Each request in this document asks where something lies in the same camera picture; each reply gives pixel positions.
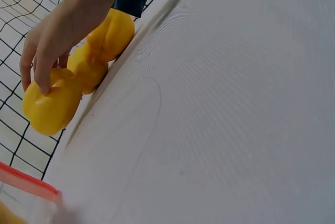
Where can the person's right hand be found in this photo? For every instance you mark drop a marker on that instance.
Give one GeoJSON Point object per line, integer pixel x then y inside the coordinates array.
{"type": "Point", "coordinates": [68, 22]}

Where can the person's right fingers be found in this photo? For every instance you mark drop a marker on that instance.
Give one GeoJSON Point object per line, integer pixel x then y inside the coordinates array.
{"type": "Point", "coordinates": [42, 74]}

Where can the yellow bell pepper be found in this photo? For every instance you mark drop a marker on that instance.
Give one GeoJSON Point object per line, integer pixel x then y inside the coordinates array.
{"type": "Point", "coordinates": [115, 38]}
{"type": "Point", "coordinates": [87, 73]}
{"type": "Point", "coordinates": [51, 109]}

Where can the clear container with red rim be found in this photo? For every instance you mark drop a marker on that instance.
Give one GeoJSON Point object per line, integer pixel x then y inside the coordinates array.
{"type": "Point", "coordinates": [28, 195]}

